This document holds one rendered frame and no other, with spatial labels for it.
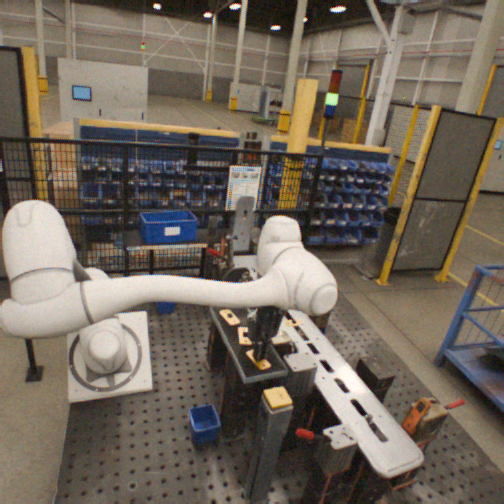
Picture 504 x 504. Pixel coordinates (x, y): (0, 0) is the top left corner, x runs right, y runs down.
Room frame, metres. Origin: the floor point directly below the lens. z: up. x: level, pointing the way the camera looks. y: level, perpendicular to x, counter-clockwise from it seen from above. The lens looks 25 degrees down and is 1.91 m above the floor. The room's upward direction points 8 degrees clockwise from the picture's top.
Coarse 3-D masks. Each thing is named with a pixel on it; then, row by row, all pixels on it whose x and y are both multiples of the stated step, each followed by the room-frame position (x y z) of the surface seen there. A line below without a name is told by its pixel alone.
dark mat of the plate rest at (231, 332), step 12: (216, 312) 1.08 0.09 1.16; (240, 312) 1.11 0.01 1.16; (228, 324) 1.02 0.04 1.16; (240, 324) 1.03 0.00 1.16; (228, 336) 0.96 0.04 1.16; (240, 348) 0.91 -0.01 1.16; (240, 360) 0.85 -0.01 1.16; (276, 360) 0.88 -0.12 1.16; (252, 372) 0.81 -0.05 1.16; (264, 372) 0.82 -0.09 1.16
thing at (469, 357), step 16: (480, 272) 2.41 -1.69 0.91; (464, 304) 2.41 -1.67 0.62; (464, 320) 2.48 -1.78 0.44; (448, 336) 2.43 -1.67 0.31; (496, 336) 2.11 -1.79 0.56; (448, 352) 2.37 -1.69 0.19; (464, 352) 2.44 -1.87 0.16; (480, 352) 2.46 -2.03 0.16; (496, 352) 2.30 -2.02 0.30; (464, 368) 2.20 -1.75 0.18; (480, 368) 2.25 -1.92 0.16; (496, 368) 2.27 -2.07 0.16; (480, 384) 2.04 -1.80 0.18; (496, 384) 2.08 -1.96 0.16; (496, 400) 1.90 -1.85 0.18
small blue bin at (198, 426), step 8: (192, 408) 0.97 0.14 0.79; (200, 408) 0.99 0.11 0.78; (208, 408) 1.00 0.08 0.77; (192, 416) 0.97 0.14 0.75; (200, 416) 0.99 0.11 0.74; (208, 416) 1.00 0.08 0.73; (216, 416) 0.95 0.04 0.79; (192, 424) 0.91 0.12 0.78; (200, 424) 0.98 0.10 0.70; (208, 424) 0.98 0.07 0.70; (216, 424) 0.94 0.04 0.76; (192, 432) 0.92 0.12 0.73; (200, 432) 0.89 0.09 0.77; (208, 432) 0.90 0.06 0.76; (216, 432) 0.91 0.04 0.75; (200, 440) 0.89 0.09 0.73; (208, 440) 0.90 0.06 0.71
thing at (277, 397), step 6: (264, 390) 0.75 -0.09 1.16; (270, 390) 0.75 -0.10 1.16; (276, 390) 0.75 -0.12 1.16; (282, 390) 0.76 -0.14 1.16; (270, 396) 0.73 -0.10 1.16; (276, 396) 0.73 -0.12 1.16; (282, 396) 0.73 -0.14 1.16; (288, 396) 0.74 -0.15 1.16; (270, 402) 0.71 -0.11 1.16; (276, 402) 0.71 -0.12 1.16; (282, 402) 0.71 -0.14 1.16; (288, 402) 0.72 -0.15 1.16
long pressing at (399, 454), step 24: (240, 264) 1.81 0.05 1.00; (288, 312) 1.40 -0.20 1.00; (312, 336) 1.24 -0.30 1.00; (336, 360) 1.11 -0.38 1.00; (336, 384) 0.98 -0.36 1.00; (360, 384) 1.00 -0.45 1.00; (336, 408) 0.87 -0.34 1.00; (384, 408) 0.90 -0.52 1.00; (360, 432) 0.78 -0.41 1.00; (384, 432) 0.80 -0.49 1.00; (384, 456) 0.71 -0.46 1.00; (408, 456) 0.72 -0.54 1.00
